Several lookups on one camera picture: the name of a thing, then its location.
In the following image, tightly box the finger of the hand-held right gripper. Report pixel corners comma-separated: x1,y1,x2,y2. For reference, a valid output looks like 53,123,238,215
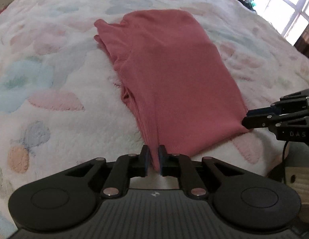
242,111,309,129
246,88,309,117

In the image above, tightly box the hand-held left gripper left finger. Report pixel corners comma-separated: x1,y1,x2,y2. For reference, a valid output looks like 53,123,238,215
62,145,150,199

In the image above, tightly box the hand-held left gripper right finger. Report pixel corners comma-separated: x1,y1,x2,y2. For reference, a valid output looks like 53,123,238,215
158,145,248,200

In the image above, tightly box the pink turtleneck top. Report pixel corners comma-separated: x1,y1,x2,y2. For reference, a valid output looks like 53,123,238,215
93,9,250,175

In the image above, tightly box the light wooden furniture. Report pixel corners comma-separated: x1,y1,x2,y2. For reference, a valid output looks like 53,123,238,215
284,166,309,223

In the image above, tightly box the window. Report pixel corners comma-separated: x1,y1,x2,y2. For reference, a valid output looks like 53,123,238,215
254,0,309,46

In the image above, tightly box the floral fleece blanket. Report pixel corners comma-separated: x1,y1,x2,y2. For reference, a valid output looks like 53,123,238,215
0,0,309,239

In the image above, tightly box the black cable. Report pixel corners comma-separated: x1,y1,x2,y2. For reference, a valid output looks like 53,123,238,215
282,141,291,183

